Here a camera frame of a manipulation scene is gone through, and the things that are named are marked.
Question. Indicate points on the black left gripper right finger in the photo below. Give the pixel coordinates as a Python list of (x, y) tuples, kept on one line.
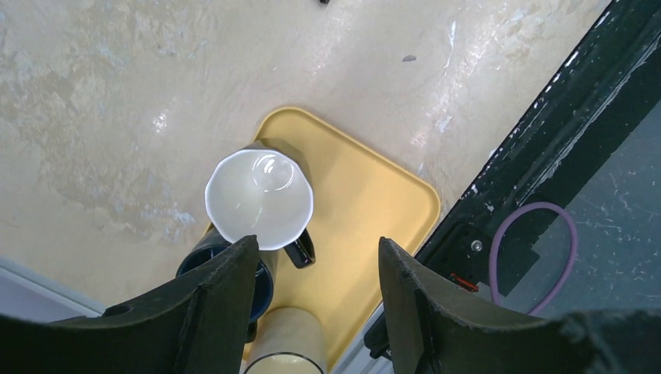
[(434, 326)]

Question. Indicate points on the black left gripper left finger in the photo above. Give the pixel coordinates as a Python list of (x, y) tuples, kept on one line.
[(182, 326)]

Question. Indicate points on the navy blue mug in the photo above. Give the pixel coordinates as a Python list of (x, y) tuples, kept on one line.
[(211, 245)]

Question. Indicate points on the black faceted mug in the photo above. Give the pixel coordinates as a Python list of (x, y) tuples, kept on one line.
[(264, 189)]

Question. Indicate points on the yellow tray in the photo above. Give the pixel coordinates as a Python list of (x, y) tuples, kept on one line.
[(359, 197)]

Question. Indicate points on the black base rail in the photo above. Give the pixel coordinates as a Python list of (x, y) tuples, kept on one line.
[(565, 216)]

